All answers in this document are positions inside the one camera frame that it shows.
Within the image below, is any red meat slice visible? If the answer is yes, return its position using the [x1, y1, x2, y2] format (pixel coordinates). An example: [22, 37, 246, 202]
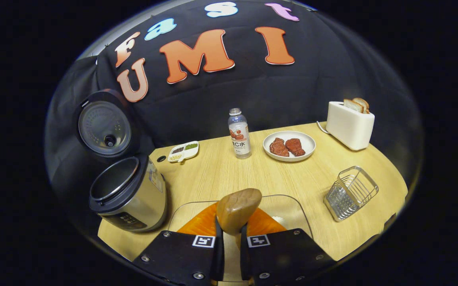
[285, 138, 306, 157]
[270, 138, 290, 157]

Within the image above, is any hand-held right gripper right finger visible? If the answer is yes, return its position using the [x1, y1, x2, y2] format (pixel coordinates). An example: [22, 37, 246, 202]
[239, 207, 336, 286]

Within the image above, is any silver black rice cooker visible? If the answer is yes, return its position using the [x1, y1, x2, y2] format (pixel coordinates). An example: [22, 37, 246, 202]
[74, 89, 168, 233]

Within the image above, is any white toaster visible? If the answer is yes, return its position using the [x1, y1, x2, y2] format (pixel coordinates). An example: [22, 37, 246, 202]
[326, 101, 375, 151]

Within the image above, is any clear glass rice container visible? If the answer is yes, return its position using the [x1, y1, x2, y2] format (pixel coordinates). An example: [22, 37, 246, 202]
[168, 195, 313, 239]

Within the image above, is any white divided bean dish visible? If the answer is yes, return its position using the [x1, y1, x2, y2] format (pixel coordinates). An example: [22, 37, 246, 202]
[167, 141, 200, 163]

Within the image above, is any white round plate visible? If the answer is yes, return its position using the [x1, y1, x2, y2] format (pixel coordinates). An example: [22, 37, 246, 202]
[263, 131, 316, 162]

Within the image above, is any wooden spoon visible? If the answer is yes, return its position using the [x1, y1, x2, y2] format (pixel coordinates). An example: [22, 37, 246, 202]
[216, 188, 262, 286]

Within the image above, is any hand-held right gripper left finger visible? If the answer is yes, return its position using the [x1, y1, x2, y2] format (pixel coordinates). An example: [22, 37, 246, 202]
[133, 203, 225, 286]

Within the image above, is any clear plastic drink bottle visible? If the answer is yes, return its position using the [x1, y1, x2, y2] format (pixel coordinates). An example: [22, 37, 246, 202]
[228, 108, 252, 159]

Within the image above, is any metal wire chopstick holder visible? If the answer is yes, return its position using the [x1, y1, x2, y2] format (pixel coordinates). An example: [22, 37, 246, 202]
[324, 166, 379, 222]

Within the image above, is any toast bread slice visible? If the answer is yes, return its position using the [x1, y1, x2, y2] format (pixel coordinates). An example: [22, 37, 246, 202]
[352, 98, 370, 114]
[343, 99, 365, 114]

